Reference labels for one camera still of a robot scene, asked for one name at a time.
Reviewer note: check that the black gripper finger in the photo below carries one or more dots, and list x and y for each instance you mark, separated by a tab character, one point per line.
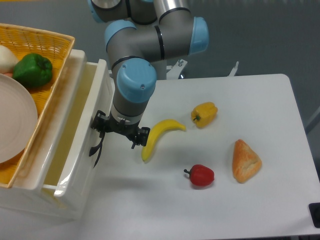
140	137
101	123

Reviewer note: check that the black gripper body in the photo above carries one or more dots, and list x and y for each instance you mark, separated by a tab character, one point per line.
128	130

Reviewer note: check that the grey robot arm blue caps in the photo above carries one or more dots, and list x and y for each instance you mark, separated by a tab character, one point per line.
139	33

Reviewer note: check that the white drawer cabinet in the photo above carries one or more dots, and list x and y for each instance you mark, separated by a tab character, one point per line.
25	193

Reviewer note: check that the yellow banana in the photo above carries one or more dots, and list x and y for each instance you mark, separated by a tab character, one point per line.
156	132

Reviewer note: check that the yellow bell pepper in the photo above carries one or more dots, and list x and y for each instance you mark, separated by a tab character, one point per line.
203	114

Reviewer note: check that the red bell pepper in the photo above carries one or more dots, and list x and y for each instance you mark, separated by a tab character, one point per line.
200	175

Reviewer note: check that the pink plate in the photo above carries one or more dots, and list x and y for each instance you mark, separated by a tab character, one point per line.
18	118

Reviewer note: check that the green bell pepper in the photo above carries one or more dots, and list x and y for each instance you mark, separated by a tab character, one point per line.
33	71

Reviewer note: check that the yellow woven basket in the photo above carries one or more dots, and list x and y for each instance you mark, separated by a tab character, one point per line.
22	40

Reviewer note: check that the triangular bread pastry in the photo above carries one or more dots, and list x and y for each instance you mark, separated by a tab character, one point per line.
245	163

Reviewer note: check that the white round vegetable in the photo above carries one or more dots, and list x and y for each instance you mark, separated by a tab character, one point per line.
7	60

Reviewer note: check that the black object at table edge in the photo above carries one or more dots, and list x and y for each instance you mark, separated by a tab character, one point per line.
314	209

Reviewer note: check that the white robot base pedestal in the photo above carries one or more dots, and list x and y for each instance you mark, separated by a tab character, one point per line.
161	69

